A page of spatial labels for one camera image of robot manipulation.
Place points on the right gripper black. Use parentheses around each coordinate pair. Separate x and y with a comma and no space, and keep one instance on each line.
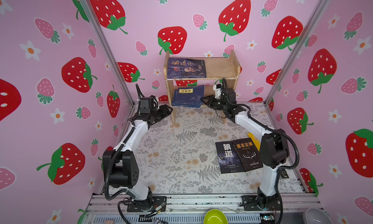
(214,103)

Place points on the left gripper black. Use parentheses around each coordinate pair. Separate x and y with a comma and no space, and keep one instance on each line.
(164,112)

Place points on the blue book yellow label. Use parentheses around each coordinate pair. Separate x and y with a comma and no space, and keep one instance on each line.
(196,104)

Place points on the purple-navy book yellow label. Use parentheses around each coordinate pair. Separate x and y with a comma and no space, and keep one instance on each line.
(191,94)

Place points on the dark blue portrait cover book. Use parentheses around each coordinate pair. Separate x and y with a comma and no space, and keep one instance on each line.
(182,68)

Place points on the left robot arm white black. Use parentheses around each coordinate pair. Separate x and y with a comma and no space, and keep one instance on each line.
(121,171)

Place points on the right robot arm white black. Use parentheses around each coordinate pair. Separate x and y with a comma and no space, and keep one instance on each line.
(277,150)

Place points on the wooden two-tier shelf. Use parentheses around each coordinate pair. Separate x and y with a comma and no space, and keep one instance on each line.
(217,68)

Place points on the yellow cartoon cover book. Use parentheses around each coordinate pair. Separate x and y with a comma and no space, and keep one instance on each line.
(255,141)

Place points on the black antler cover book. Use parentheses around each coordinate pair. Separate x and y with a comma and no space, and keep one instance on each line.
(248,154)

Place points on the black wolf cover book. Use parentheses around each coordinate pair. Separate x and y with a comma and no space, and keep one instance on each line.
(229,161)

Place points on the small black card box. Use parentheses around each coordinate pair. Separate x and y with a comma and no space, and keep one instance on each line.
(284,174)

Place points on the green bowl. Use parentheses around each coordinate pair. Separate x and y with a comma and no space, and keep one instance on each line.
(215,216)

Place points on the grey bowl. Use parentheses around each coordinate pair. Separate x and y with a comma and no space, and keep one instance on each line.
(316,216)

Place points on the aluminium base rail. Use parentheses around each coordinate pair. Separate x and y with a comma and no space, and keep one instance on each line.
(192,208)

